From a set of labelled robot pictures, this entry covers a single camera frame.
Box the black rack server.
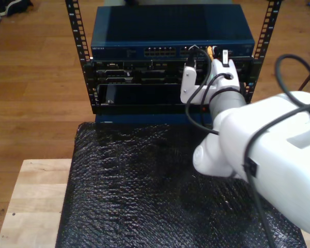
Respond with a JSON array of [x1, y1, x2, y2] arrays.
[[84, 58, 258, 85]]

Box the blue network switch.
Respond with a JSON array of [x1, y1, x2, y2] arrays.
[[90, 4, 256, 60]]

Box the black sneaker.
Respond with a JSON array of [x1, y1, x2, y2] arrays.
[[0, 0, 34, 17]]

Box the thin black camera cable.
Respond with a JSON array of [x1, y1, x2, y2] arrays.
[[184, 44, 220, 135]]

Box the black bubble mat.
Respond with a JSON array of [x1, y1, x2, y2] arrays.
[[55, 121, 307, 248]]

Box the black open rack frame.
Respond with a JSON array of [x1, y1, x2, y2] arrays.
[[64, 0, 284, 116]]

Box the blue flat base box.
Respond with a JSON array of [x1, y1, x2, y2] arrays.
[[95, 113, 214, 126]]

